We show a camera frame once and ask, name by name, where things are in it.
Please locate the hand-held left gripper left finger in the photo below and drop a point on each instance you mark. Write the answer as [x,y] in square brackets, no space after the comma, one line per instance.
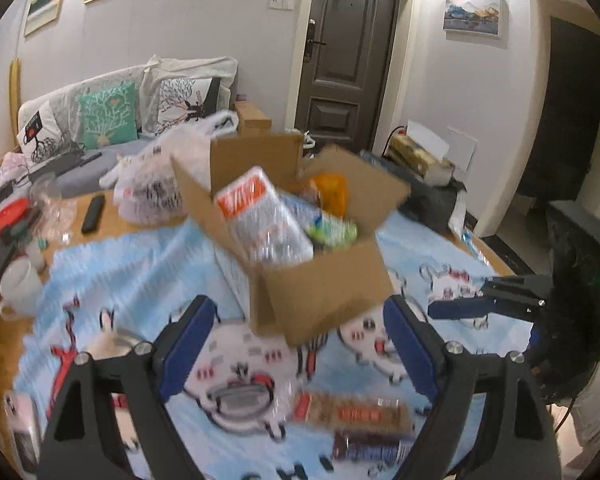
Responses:
[190,347]

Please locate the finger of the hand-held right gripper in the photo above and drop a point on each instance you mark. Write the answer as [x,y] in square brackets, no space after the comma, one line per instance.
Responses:
[515,286]
[455,308]

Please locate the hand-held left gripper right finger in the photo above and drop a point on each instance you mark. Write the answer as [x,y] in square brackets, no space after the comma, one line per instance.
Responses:
[410,355]

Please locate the brown biscuit packet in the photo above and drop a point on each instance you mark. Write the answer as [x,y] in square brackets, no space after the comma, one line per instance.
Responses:
[355,412]

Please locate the dark snack packet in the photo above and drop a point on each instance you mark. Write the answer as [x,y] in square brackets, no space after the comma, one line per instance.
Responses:
[370,447]

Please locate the white packet with orange label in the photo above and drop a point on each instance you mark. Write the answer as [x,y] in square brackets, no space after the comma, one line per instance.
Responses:
[260,220]

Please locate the clear packet with green end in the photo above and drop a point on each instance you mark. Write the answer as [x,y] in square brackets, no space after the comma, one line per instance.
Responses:
[330,230]

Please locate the orange snack packet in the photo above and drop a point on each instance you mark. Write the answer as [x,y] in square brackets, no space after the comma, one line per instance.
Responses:
[332,192]

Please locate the blue biscuit packet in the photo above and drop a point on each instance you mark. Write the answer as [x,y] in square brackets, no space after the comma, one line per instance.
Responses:
[300,207]

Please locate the printed cartoon blanket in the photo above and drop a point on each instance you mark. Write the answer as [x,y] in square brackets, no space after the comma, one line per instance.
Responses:
[130,280]

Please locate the person's white clothing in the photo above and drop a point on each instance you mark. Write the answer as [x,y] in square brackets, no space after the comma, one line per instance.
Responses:
[592,410]

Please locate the black plastic bag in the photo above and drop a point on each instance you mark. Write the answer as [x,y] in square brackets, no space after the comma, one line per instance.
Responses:
[430,205]

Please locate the tissue box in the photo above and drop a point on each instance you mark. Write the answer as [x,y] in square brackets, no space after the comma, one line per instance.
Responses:
[420,155]

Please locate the black remote control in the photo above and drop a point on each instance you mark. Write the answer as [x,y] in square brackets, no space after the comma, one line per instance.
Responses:
[93,214]

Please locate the white plastic bag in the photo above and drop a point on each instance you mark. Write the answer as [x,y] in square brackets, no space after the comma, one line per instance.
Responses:
[150,185]

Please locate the white cup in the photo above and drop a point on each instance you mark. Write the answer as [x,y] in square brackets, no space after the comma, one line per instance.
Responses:
[20,287]

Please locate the pink and white packet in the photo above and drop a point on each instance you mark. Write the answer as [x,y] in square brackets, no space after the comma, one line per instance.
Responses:
[20,430]

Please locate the clear plastic bag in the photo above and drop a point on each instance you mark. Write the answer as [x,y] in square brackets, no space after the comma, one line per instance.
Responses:
[50,202]

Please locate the grey sofa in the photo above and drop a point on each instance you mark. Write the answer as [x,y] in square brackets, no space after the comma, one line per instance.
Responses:
[105,152]

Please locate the red lid container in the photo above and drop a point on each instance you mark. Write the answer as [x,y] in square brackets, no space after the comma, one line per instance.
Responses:
[7,217]

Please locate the black laptop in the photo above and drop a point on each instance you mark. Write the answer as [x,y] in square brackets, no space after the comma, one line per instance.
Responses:
[60,164]

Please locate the small cardboard box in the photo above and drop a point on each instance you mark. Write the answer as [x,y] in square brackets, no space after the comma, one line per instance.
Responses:
[252,116]

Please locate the large white tree pillow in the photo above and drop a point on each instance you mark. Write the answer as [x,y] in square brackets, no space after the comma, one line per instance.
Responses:
[180,105]

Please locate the black power adapter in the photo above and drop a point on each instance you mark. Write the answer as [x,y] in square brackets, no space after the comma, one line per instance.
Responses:
[1,195]

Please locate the teal tree pillow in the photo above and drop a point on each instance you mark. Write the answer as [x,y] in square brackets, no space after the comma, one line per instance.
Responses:
[107,115]

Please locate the pink cloth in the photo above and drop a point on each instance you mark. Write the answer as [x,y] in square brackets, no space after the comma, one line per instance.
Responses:
[12,164]

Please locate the white pillow with red stamp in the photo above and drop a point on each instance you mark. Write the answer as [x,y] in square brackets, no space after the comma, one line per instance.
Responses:
[40,132]

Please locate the dark brown door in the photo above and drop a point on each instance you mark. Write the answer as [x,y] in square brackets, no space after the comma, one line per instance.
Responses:
[340,60]

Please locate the unframed canvas painting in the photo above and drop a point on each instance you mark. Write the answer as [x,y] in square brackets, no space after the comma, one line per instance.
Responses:
[472,10]

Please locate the rolled bamboo mat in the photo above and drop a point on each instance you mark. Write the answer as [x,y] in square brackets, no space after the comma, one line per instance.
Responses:
[14,95]

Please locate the white light switch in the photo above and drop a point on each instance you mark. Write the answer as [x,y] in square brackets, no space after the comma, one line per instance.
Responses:
[280,4]

